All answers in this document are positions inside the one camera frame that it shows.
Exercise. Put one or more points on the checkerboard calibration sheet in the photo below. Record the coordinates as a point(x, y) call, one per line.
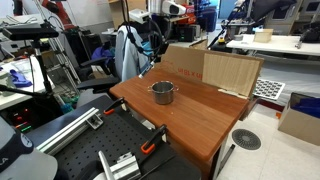
point(269, 89)

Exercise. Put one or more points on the white long table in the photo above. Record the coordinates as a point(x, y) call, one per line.
point(276, 44)

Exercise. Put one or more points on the orange black bar clamp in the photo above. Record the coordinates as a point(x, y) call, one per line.
point(114, 106)
point(153, 139)

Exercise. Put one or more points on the stainless steel pot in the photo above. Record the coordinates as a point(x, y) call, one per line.
point(163, 95)

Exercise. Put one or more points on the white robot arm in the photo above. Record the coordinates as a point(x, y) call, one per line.
point(173, 7)

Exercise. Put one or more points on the white desk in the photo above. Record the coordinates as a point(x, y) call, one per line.
point(13, 96)

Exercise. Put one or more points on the brown cardboard sheet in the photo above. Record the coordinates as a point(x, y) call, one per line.
point(230, 71)

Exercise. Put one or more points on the blue cloth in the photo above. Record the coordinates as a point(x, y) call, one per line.
point(19, 79)

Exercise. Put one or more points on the short aluminium extrusion bracket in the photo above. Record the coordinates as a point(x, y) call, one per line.
point(121, 166)

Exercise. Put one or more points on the open cardboard box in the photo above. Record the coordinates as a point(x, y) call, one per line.
point(298, 128)

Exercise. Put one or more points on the yellow emergency stop button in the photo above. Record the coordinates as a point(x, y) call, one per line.
point(221, 40)

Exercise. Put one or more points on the black white dry-erase marker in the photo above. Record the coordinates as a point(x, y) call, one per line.
point(146, 70)

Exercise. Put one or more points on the black office chair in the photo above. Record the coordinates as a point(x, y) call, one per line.
point(100, 83)

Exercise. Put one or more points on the black perforated breadboard plate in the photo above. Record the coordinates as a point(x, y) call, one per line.
point(113, 140)

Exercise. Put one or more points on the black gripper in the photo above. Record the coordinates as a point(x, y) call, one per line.
point(163, 48)

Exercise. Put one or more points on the black computer with lights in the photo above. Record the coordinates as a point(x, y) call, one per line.
point(20, 121)

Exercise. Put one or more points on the red cola carton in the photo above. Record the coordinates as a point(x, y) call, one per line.
point(189, 13)

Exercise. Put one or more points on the navy grey baseball cap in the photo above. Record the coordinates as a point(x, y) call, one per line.
point(15, 151)

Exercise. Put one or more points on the light blue jacket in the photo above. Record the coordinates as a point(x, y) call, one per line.
point(128, 60)

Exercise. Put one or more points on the long aluminium extrusion bar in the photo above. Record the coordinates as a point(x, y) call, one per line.
point(66, 130)

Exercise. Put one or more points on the small wooden box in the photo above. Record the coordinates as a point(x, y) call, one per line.
point(263, 35)

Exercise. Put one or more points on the round floor drain grate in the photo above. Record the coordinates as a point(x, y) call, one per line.
point(246, 139)

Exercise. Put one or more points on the grey metal table leg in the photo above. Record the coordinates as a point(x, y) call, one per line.
point(226, 157)

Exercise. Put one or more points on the black camera tripod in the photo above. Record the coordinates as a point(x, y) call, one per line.
point(43, 73)

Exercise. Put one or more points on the black stereo camera bar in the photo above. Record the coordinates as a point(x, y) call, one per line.
point(30, 33)

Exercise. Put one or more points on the purple backpack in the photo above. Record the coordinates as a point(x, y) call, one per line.
point(101, 53)

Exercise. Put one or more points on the black bag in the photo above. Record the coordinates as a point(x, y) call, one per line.
point(310, 33)

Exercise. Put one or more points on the red robot arm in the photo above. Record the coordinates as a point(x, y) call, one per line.
point(60, 13)

